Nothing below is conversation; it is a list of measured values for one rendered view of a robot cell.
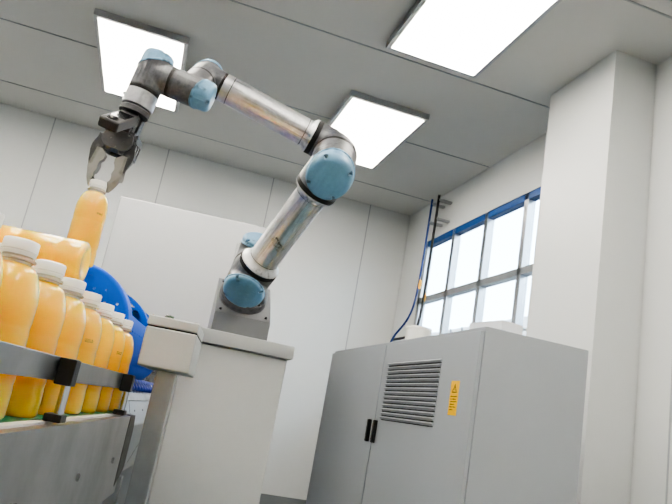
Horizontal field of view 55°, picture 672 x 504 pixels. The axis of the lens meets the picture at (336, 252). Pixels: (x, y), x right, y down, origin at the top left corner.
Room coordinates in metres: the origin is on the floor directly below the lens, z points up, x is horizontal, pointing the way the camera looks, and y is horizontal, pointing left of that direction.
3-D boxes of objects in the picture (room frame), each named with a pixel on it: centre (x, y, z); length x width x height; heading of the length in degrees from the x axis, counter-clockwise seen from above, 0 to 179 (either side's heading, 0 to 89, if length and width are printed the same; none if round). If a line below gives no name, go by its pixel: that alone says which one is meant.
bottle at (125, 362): (1.46, 0.43, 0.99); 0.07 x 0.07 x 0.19
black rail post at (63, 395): (0.87, 0.31, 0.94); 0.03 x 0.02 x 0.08; 6
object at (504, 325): (2.96, -0.79, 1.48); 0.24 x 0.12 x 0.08; 22
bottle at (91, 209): (1.43, 0.56, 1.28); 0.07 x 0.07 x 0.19
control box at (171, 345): (1.39, 0.30, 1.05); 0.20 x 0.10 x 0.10; 6
